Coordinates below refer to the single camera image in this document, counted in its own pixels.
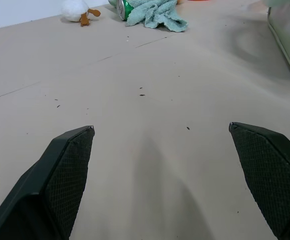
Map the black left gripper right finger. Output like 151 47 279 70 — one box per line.
228 121 290 240

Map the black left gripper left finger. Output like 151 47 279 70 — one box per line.
0 125 96 240

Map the pale green bag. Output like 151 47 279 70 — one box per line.
266 0 290 75

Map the white plush duck toy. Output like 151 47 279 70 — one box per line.
60 0 102 27

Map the green soda can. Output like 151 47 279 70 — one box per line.
108 0 136 22

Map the light teal towel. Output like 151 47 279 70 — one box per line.
125 0 189 33

